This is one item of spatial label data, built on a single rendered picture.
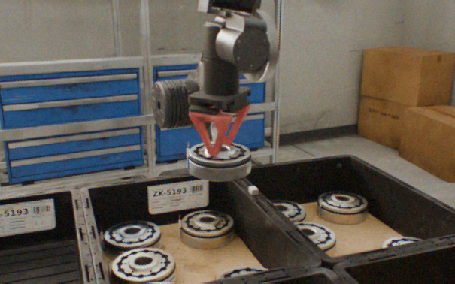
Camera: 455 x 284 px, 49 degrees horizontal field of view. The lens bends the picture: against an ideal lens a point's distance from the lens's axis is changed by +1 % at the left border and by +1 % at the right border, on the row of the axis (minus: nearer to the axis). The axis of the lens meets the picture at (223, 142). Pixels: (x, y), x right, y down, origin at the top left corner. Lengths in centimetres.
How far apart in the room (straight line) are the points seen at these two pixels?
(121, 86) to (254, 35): 211
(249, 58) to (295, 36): 350
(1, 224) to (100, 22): 269
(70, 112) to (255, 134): 114
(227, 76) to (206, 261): 34
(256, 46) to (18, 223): 55
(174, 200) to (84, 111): 178
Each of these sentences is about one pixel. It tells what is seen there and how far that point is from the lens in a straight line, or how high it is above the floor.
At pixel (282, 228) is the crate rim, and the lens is 79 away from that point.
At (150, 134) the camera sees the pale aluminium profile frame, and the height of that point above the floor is 50.
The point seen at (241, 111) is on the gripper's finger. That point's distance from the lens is 80.
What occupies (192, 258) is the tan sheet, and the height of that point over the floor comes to 83.
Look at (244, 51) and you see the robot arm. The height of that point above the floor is 121.
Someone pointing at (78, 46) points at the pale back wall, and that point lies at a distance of 355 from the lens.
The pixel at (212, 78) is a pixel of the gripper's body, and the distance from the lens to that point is 75.
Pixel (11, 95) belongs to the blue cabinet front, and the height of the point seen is 78.
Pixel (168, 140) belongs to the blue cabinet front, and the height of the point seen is 44.
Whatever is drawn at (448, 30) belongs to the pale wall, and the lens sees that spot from 454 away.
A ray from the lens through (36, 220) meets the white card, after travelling 99.
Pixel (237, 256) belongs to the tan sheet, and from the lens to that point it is 91.
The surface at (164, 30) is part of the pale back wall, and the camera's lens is 368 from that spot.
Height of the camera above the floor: 129
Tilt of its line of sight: 17 degrees down
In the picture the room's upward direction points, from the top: straight up
